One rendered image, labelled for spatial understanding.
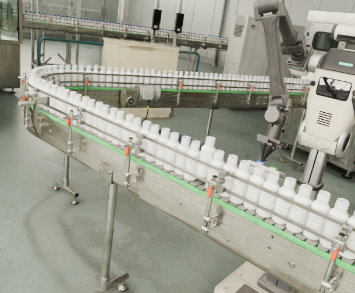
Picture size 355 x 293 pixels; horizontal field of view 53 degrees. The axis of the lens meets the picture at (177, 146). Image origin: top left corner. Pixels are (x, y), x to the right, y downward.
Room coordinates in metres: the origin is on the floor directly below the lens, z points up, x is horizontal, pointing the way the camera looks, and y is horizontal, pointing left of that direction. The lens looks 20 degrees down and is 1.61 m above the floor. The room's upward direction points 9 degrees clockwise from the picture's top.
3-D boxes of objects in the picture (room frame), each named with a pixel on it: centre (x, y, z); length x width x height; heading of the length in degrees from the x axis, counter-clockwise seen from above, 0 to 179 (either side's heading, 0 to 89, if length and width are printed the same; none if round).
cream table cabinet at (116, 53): (5.92, 0.83, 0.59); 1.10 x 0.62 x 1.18; 124
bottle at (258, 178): (1.18, -0.31, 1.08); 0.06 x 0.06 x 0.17
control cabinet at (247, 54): (7.76, -1.18, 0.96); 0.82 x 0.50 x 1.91; 124
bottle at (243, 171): (1.21, -0.26, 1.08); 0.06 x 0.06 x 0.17
